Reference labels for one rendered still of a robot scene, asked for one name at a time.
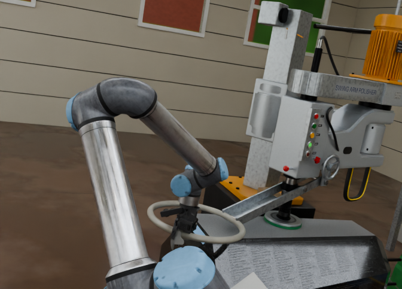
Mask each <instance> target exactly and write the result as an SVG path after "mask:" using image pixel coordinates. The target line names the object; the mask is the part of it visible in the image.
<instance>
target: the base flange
mask: <svg viewBox="0 0 402 289"><path fill-rule="evenodd" d="M243 180H244V177H242V176H238V177H236V176H229V177H228V178H227V179H226V180H224V181H223V182H220V183H221V184H222V185H223V186H224V187H225V188H226V189H228V190H229V191H230V192H232V193H233V194H234V195H235V196H236V197H238V198H239V199H240V200H244V199H246V198H248V197H250V196H253V195H255V194H257V191H258V190H256V189H253V188H251V187H247V186H245V185H243ZM302 203H303V198H302V197H301V196H298V197H296V198H294V199H293V201H292V205H301V204H302Z"/></svg>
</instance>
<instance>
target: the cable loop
mask: <svg viewBox="0 0 402 289"><path fill-rule="evenodd" d="M353 170H354V169H353V168H348V173H347V176H346V180H345V186H344V190H343V198H344V200H346V201H348V202H353V201H356V200H358V199H360V198H361V197H362V196H363V194H364V192H365V190H366V186H367V182H368V179H369V175H370V170H371V167H366V169H365V173H364V177H363V181H362V184H361V188H360V191H359V193H358V194H357V195H356V196H354V197H349V196H348V193H349V186H350V183H351V178H352V173H353Z"/></svg>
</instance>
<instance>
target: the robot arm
mask: <svg viewBox="0 0 402 289"><path fill-rule="evenodd" d="M120 114H127V115H128V116H129V117H130V118H132V119H140V121H142V122H143V123H144V124H145V125H146V126H147V127H148V128H150V129H151V130H152V131H153V132H154V133H155V134H156V135H157V136H158V137H159V138H160V139H161V140H162V141H164V142H165V143H166V144H167V145H168V146H169V147H170V148H171V149H173V150H174V152H176V153H177V154H178V155H179V156H180V157H181V158H182V159H183V160H184V161H186V162H187V163H188V164H189V165H187V166H186V167H185V171H184V172H183V173H181V174H179V175H176V176H174V178H173V179H172V181H171V183H170V187H171V190H172V192H173V194H174V195H176V196H178V197H179V199H178V202H179V203H180V204H179V205H180V207H176V208H171V209H164V210H163V211H161V212H160V215H161V217H168V216H170V215H175V214H177V217H176V219H175V222H174V226H173V229H172V234H171V240H170V245H171V249H172V250H173V248H174V246H175V245H177V246H179V245H183V244H184V240H189V239H185V238H182V237H181V234H182V233H181V231H180V230H183V232H186V233H189V234H190V233H191V232H193V231H194V230H196V227H197V222H198V218H197V212H198V210H199V209H200V207H198V206H197V205H198V204H199V200H200V195H201V192H202V189H204V188H206V187H209V186H211V185H214V184H216V183H218V182H223V181H224V180H226V179H227V178H228V177H229V172H228V169H227V165H226V163H225V161H224V159H223V158H221V157H218V158H217V159H216V158H215V157H214V156H212V155H211V154H210V153H209V152H208V151H207V150H206V149H205V148H204V147H203V146H202V145H201V144H200V143H199V142H198V141H197V140H196V139H195V138H194V137H193V136H192V135H191V134H190V133H189V132H188V131H187V130H186V129H185V128H184V126H183V125H182V124H181V123H180V122H179V121H178V120H177V119H176V118H175V117H174V116H173V115H172V114H171V113H170V112H169V111H168V110H167V109H166V108H165V107H164V106H163V105H162V104H161V103H160V102H159V101H158V100H157V93H156V91H155V90H154V89H153V88H152V87H151V86H149V85H148V84H147V83H144V82H142V81H139V80H136V79H133V78H127V77H113V78H108V79H106V80H103V81H102V82H100V83H98V84H96V85H94V86H92V87H90V88H88V89H86V90H85V91H83V92H79V93H77V94H76V95H75V96H74V97H72V98H70V100H69V101H68V103H67V105H66V116H67V119H68V122H69V123H70V124H71V127H72V128H73V129H74V130H75V131H77V132H78V133H79V134H80V136H81V142H82V145H83V150H84V155H85V158H86V163H87V168H88V171H89V176H90V181H91V184H92V189H93V194H94V197H95V202H96V207H97V211H98V216H99V221H100V226H101V229H102V234H103V239H104V242H105V247H106V252H107V255H108V260H109V265H110V270H109V272H108V273H107V275H106V277H105V279H106V284H107V286H106V287H105V288H104V289H230V287H229V286H228V285H227V283H226V282H225V280H224V278H223V277H222V276H221V274H220V273H219V271H218V269H217V268H216V267H215V265H214V263H213V261H212V260H211V259H210V258H209V257H208V256H207V255H206V254H205V252H204V251H202V250H201V249H200V248H198V247H193V246H185V247H184V248H182V247H180V248H177V249H175V250H173V251H171V252H169V253H168V254H166V255H165V256H164V257H163V258H162V262H158V263H157V262H156V261H154V260H153V259H151V258H149V256H148V253H147V248H146V245H145V241H144V236H143V233H142V229H141V225H140V222H139V217H138V213H137V210H136V205H135V201H134V198H133V194H132V189H131V186H130V182H129V177H128V174H127V170H126V166H125V163H124V159H123V154H122V151H121V147H120V143H119V140H118V135H117V131H116V128H115V127H116V124H115V120H114V117H116V116H118V115H120ZM178 229H180V230H178Z"/></svg>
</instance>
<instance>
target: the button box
mask: <svg viewBox="0 0 402 289"><path fill-rule="evenodd" d="M321 111H322V109H319V108H309V109H308V112H307V118H306V123H305V127H304V132H303V137H302V141H301V146H300V151H299V156H298V160H299V161H301V162H302V161H311V158H312V153H313V148H314V144H315V139H316V134H317V130H318V125H319V120H320V116H321ZM316 113H318V118H317V119H316V120H314V118H313V117H314V115H315V114H316ZM313 123H316V128H315V129H312V124H313ZM312 132H313V133H314V137H313V138H312V139H310V133H312ZM309 142H312V146H311V147H310V148H308V147H307V145H308V143H309ZM307 151H310V156H309V157H306V152H307Z"/></svg>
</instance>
